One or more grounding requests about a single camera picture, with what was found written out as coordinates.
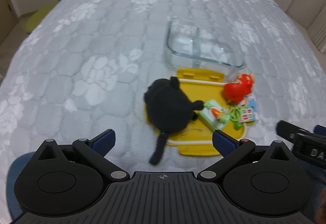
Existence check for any black plush cat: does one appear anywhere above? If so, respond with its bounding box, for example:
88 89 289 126
144 76 205 165

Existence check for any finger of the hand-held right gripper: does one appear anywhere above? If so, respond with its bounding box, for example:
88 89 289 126
276 120 326 138

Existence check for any clear glass container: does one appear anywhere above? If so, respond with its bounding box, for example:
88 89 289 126
164 18 245 74

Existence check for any red toy figure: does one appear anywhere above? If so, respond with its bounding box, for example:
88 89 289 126
224 73 256 102

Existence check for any small green picture book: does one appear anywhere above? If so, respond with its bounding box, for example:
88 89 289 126
199 99 231 131

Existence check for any green cushion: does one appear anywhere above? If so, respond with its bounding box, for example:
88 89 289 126
22 1 58 34

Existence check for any yellow container lid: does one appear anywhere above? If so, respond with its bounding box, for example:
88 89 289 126
144 68 246 157

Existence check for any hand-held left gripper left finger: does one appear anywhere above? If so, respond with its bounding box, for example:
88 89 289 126
36 129 131 182

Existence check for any colourful printed card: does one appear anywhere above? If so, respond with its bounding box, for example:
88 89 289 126
238 94 259 124

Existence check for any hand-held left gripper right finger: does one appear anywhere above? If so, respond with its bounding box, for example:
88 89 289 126
197 129 293 182

